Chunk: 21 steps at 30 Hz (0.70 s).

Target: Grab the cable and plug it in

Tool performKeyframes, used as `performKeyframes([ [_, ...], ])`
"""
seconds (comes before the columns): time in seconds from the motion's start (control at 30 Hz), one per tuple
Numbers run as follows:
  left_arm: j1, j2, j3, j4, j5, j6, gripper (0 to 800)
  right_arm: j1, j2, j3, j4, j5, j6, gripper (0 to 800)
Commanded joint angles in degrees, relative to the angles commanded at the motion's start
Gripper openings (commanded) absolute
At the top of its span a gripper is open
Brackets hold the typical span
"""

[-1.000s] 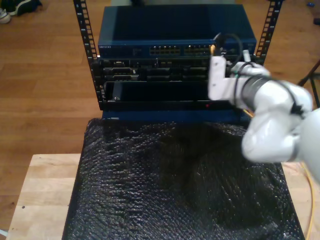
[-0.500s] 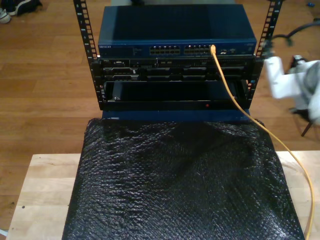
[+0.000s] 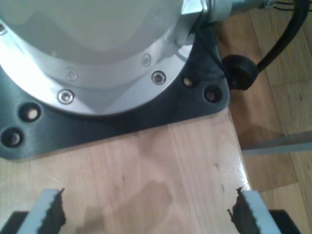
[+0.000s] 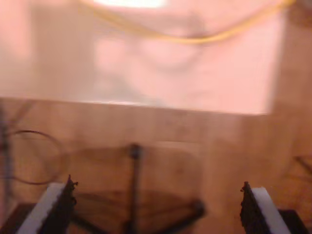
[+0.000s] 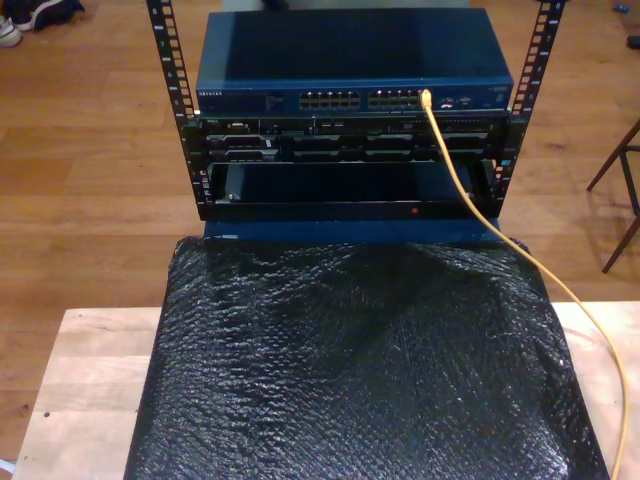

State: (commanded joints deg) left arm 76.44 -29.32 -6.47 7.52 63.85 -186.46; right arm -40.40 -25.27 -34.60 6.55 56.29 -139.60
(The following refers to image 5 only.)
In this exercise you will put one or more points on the blue network switch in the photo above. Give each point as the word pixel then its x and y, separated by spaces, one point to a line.
pixel 325 55

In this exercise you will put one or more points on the wooden stand legs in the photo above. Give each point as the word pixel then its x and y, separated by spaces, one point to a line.
pixel 625 165

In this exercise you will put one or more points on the black rack server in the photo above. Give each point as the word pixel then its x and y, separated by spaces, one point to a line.
pixel 350 142

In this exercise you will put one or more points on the black perforated rack rail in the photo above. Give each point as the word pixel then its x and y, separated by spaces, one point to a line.
pixel 537 50
pixel 172 60

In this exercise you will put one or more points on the black mesh mat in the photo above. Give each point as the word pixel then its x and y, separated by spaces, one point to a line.
pixel 325 375

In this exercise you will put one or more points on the dark blue rack unit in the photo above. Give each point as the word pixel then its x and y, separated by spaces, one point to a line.
pixel 350 232

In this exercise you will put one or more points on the dark sneaker white sole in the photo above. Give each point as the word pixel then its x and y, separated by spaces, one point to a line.
pixel 50 12

